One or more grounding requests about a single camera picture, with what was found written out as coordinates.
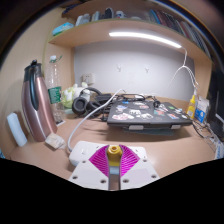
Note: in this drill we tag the black headphones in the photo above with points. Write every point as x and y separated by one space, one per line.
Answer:
80 105

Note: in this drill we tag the black computer monitor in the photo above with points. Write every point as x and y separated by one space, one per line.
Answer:
216 106

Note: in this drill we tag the clear plastic water bottle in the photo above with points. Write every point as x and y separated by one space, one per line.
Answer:
55 93

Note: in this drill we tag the clear pump bottle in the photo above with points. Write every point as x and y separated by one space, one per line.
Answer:
194 91

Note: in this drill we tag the white power strip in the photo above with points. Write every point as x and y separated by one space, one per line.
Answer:
81 148

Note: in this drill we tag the white wall hook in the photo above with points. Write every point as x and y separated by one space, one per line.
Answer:
119 68
146 69

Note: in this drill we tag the wooden shelf with books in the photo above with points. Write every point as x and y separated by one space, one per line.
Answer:
100 31

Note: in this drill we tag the crumpled small packet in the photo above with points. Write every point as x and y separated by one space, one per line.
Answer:
55 140

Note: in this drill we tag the blue and white box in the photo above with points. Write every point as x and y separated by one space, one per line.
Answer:
201 111

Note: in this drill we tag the green and white plush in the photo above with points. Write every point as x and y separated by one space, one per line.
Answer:
69 95

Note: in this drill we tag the black laptop with stickers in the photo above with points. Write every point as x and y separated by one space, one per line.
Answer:
146 115

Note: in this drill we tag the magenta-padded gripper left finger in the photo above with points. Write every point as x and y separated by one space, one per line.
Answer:
98 161

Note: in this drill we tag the yellow glue bottle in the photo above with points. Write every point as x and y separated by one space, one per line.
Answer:
191 108

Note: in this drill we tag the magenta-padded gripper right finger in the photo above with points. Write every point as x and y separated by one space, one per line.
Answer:
131 161

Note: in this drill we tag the white light bar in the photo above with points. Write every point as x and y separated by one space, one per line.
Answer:
143 36

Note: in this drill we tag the white cylindrical roll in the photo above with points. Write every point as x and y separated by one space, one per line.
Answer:
16 130

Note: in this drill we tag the grey laptop stand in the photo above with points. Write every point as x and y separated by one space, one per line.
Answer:
150 131

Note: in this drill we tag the pink metal thermos jug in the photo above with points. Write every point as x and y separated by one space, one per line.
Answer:
40 110

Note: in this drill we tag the white wall socket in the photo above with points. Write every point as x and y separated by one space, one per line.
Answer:
88 78

